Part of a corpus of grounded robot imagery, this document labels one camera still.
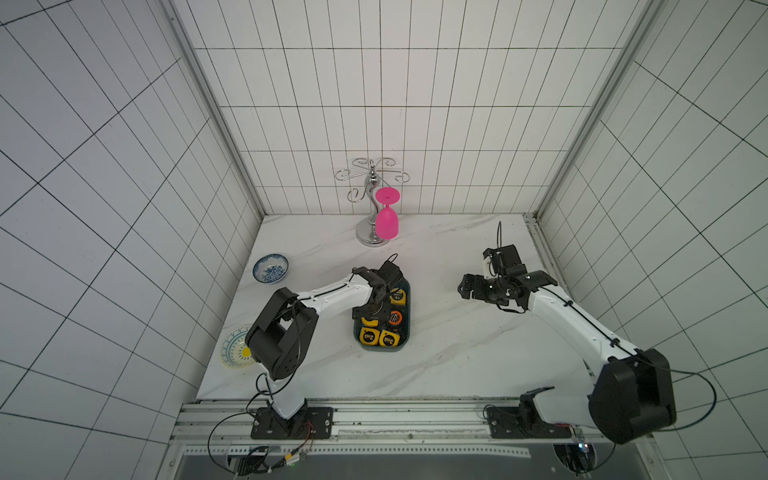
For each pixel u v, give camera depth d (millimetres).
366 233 1138
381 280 668
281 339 466
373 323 878
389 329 876
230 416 668
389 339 850
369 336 852
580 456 702
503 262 665
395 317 876
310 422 722
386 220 912
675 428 434
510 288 606
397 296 940
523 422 670
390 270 743
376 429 729
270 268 1014
